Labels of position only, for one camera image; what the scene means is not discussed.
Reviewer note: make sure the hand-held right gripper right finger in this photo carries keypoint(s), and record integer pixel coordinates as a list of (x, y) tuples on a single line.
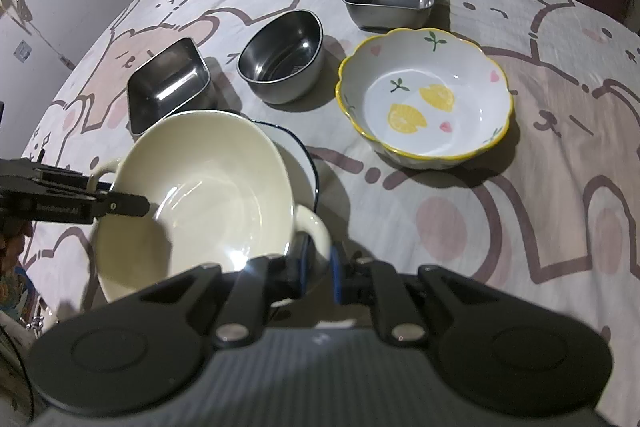
[(336, 279)]

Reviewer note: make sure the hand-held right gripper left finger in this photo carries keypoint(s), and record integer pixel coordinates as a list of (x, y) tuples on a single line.
[(301, 269)]

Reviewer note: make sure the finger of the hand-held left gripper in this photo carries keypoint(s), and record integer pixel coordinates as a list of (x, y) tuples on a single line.
[(65, 181), (125, 205)]

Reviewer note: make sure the white plate with blue rim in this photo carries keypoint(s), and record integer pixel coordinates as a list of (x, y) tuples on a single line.
[(300, 162)]

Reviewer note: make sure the small square steel container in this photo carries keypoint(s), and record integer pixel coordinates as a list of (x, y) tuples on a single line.
[(165, 77)]

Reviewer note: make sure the lemon print scalloped bowl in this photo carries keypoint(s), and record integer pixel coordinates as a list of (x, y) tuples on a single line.
[(425, 127)]

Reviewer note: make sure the bear print tablecloth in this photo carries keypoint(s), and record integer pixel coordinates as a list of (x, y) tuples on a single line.
[(500, 232)]

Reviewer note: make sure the round steel bowl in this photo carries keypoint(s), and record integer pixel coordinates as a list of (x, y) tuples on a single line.
[(285, 82)]

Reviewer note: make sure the wall outlet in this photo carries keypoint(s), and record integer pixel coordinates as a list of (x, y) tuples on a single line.
[(22, 50)]

